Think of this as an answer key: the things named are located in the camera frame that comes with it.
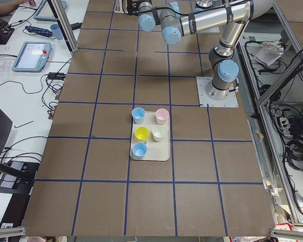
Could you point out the far teach pendant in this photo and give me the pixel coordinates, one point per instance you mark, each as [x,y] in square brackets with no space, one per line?
[44,12]

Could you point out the white wire cup rack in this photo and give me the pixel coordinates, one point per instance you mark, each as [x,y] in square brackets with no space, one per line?
[120,6]

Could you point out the teach pendant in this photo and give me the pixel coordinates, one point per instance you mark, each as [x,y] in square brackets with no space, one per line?
[32,57]
[44,12]

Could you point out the blue cup on desk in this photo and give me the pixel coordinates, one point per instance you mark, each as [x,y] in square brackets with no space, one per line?
[56,31]

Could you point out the blue cup near pink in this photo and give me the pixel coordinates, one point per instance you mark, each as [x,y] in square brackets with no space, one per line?
[138,115]

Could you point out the yellow cup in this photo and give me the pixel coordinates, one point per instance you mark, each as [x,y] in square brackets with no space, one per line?
[141,134]

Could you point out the aluminium frame post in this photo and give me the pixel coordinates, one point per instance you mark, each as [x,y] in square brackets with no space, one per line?
[64,24]

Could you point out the near teach pendant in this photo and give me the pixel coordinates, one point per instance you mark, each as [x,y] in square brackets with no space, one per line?
[32,57]

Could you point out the black power adapter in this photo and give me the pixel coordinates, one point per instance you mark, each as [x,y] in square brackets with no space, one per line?
[76,26]

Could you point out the blue plaid folded umbrella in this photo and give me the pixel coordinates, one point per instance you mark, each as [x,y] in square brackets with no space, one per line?
[39,31]

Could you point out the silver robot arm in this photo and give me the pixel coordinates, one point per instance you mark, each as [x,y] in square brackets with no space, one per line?
[204,5]
[232,16]

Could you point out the cream plastic tray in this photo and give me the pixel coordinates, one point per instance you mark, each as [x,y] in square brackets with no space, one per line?
[157,151]

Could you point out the black allen key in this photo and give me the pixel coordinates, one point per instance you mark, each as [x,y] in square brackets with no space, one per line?
[19,126]

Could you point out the blue cup at tray end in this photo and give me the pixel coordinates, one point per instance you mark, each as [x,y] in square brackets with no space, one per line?
[139,150]

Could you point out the pale green cup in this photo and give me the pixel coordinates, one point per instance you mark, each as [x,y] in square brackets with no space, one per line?
[159,133]

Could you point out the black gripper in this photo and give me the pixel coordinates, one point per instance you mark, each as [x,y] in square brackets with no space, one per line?
[133,5]

